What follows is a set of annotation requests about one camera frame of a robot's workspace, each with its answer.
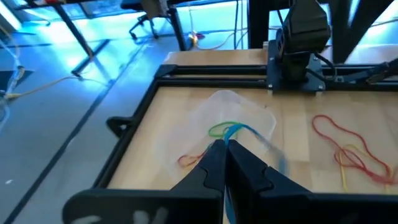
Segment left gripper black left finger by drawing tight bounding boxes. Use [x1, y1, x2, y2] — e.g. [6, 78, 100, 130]
[62, 139, 227, 224]

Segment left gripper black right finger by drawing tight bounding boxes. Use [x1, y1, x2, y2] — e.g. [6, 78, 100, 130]
[226, 139, 398, 224]

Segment yellow rubber band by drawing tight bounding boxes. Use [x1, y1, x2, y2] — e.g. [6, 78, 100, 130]
[336, 144, 393, 193]

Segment blue rubber band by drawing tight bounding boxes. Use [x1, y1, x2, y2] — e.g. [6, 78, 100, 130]
[222, 123, 290, 224]

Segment clear plastic bin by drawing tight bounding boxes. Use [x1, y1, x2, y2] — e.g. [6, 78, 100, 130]
[160, 89, 277, 187]

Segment yellow power plug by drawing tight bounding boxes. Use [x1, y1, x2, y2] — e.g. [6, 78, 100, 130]
[187, 30, 206, 44]

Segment black desk with adapter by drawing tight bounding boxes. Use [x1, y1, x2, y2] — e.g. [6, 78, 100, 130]
[248, 0, 292, 50]

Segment black desk foot beam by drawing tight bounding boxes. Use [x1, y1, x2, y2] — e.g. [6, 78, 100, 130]
[328, 0, 396, 65]

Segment black office chair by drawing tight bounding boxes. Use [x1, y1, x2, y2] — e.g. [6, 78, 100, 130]
[120, 0, 175, 40]

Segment tan draped cloth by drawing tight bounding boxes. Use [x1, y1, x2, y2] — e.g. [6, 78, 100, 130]
[140, 0, 169, 20]

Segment black standing desk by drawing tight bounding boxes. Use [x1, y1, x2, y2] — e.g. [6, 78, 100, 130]
[24, 0, 189, 78]

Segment yellow floor cable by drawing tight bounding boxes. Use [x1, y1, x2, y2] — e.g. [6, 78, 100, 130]
[3, 75, 105, 101]

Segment white floor cables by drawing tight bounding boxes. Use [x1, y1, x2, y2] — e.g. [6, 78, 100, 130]
[0, 27, 26, 125]

